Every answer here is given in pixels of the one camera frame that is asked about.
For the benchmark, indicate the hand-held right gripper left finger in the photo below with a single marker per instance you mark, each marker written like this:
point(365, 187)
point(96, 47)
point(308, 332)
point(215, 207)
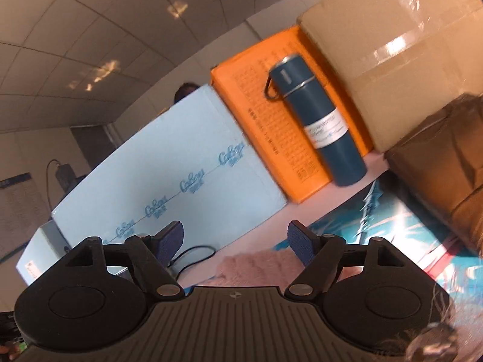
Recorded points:
point(171, 241)

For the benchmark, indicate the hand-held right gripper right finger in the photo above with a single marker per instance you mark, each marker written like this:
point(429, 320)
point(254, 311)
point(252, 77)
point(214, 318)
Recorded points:
point(302, 243)

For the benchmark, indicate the pink fuzzy garment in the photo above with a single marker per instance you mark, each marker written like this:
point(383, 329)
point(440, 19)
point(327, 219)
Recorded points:
point(256, 267)

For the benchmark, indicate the teal printed mat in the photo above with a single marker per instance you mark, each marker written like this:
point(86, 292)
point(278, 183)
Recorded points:
point(396, 233)

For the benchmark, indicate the orange printed box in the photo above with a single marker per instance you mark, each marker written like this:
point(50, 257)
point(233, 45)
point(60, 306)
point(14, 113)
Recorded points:
point(264, 128)

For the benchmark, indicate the dark blue thermos bottle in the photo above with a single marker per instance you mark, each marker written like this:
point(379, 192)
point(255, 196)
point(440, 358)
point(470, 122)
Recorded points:
point(324, 120)

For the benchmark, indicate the dark door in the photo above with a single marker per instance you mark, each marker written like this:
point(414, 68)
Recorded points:
point(94, 143)

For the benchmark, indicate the black power adapter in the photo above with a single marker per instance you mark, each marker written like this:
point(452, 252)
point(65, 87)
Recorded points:
point(65, 175)

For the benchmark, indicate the large light blue cardboard box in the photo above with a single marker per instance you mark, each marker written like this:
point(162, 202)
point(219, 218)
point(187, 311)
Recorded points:
point(41, 249)

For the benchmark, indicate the grey fluffy fur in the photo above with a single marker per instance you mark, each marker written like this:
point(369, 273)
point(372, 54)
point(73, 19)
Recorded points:
point(430, 343)

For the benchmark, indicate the brown paper package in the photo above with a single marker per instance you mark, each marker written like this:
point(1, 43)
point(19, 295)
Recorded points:
point(441, 158)

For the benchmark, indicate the brown taped cardboard box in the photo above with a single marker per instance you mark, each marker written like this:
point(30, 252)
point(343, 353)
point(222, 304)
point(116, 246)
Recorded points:
point(396, 45)

